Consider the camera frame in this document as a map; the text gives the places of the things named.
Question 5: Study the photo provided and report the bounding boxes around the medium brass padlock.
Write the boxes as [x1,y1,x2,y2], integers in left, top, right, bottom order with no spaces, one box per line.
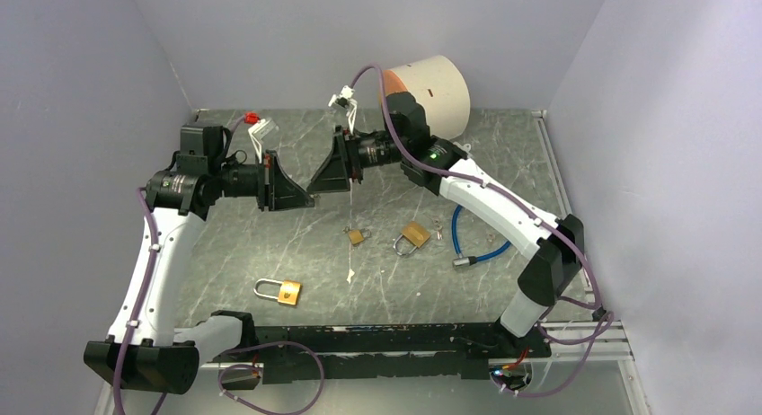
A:
[393,221,431,257]

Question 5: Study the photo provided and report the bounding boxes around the blue cable lock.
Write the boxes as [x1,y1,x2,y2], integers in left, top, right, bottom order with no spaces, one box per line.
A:
[450,206,512,269]

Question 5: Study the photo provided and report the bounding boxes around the long shackle brass padlock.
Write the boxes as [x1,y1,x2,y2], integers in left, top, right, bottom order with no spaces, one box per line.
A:
[253,278,303,306]

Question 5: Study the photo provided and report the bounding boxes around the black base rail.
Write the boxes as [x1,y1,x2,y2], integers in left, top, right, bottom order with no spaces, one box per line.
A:
[255,322,552,384]

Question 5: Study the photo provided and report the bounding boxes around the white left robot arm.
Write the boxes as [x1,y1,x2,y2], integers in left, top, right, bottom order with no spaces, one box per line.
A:
[84,125,315,394]

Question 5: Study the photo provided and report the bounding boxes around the plastic card packet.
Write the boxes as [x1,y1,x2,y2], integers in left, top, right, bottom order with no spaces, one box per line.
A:
[454,142,472,155]

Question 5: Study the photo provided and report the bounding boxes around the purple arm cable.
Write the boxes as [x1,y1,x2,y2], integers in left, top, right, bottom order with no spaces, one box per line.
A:
[348,64,616,400]
[111,117,327,415]

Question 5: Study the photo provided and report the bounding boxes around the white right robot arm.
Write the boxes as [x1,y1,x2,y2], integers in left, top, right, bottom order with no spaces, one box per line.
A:
[307,86,583,357]

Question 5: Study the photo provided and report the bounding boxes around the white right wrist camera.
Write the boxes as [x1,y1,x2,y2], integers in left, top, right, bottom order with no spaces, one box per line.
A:
[328,85,358,135]

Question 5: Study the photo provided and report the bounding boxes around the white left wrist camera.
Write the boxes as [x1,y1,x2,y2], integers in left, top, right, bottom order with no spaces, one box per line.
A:
[244,111,279,163]

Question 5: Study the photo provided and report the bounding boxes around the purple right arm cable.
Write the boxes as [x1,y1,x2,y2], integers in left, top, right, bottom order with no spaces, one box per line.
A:
[348,64,616,400]

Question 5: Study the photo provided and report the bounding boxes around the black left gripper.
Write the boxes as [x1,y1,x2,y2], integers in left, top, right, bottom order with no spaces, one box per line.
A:
[209,150,315,211]

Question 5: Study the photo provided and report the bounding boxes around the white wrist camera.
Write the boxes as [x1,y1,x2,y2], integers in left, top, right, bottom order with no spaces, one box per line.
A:
[328,85,358,135]
[244,111,279,163]

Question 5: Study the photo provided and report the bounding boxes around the small brass padlock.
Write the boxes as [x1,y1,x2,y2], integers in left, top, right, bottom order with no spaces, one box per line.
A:
[343,226,372,246]

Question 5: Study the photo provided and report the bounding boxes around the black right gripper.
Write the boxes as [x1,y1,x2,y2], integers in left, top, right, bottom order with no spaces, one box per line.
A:
[306,126,407,195]

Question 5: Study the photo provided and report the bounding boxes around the small keys beside padlock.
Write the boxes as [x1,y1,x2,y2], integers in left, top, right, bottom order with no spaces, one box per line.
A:
[432,218,443,240]

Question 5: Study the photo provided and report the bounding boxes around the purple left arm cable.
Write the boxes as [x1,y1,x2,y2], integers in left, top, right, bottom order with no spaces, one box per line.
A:
[111,117,327,415]

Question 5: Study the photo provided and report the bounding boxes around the round cream drawer cabinet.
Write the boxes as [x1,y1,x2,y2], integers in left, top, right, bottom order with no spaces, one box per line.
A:
[383,55,471,140]

